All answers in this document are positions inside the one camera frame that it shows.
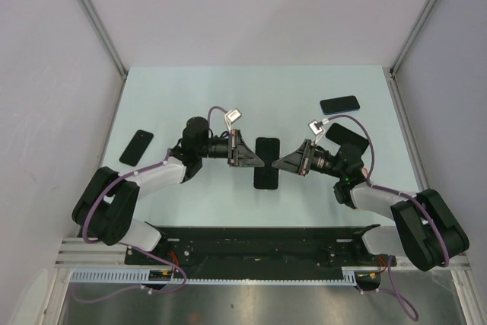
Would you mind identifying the right aluminium frame post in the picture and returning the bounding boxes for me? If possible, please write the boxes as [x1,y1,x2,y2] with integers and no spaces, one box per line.
[389,0,440,78]

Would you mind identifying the aluminium front rail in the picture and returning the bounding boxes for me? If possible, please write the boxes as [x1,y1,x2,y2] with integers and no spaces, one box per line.
[55,237,132,267]

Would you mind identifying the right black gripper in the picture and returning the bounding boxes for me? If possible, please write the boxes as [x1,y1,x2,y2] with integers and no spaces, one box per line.
[272,139,345,179]

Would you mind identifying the clear phone case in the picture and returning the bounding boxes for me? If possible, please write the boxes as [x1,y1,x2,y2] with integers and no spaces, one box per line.
[253,184,279,190]

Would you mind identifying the black phone case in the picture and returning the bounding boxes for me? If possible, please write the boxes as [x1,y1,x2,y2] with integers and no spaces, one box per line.
[325,123,369,154]
[119,129,154,167]

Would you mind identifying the dark blue phone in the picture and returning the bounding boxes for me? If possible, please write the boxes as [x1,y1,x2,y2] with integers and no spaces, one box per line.
[320,95,361,115]

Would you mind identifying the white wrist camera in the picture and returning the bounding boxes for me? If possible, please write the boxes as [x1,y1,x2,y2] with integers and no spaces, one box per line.
[224,108,242,132]
[308,118,329,145]

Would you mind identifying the aluminium frame post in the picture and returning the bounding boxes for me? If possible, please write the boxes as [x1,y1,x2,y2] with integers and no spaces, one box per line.
[389,0,440,78]
[77,0,128,81]

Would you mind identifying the black teal phone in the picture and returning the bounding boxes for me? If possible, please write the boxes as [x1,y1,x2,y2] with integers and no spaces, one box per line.
[253,137,280,185]

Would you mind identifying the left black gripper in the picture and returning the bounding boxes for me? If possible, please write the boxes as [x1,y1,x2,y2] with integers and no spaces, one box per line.
[197,129,264,167]

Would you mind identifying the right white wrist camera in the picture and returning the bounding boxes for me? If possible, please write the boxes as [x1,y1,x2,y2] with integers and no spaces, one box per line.
[308,118,329,145]

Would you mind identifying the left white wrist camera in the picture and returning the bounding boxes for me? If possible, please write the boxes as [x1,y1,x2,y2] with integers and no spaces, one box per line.
[224,108,242,132]

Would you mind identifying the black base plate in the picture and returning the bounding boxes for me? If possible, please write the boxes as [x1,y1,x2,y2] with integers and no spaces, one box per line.
[124,227,389,269]

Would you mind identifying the left aluminium frame post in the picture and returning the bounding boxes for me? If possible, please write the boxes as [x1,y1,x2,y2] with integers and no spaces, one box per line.
[77,0,128,81]

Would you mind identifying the white slotted cable duct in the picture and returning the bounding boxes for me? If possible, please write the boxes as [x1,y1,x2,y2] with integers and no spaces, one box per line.
[71,266,381,286]

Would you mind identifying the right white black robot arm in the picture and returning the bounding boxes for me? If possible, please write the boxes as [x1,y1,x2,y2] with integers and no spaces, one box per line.
[272,139,469,272]

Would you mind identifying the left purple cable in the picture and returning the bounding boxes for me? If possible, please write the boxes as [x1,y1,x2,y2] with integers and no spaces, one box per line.
[72,105,229,305]

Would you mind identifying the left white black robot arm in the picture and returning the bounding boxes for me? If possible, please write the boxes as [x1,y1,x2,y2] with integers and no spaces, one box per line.
[72,116,265,264]

